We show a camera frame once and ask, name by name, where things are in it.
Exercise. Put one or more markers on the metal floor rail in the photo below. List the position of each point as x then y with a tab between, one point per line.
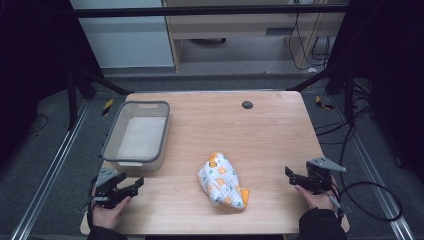
373	173
50	173

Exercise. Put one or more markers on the yellow black hazard tape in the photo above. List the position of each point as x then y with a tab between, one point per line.
322	104
107	107

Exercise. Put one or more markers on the light wooden desk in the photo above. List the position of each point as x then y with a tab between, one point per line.
233	28

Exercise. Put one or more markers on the grey plastic basket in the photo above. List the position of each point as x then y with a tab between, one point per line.
141	136

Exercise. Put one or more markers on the person's right hand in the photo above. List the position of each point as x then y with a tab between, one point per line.
318	201

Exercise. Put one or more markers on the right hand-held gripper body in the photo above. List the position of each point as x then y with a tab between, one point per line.
320	178

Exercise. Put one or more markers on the white cabinet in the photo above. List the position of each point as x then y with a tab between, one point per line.
123	36

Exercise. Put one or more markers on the round dark table grommet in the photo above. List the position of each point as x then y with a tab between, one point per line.
247	105

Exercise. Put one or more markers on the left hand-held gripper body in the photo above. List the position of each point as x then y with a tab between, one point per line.
106	176

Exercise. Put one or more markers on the black metal stand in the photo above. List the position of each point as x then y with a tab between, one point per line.
349	96
71	100

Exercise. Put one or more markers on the black horizontal frame bar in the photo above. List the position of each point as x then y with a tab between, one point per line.
200	12

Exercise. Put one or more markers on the white orange patterned cloth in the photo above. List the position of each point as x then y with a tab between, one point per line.
221	181

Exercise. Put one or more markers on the person's left hand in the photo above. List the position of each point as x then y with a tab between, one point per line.
106	216

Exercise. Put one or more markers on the black curtain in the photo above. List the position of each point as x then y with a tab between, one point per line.
390	66
36	60

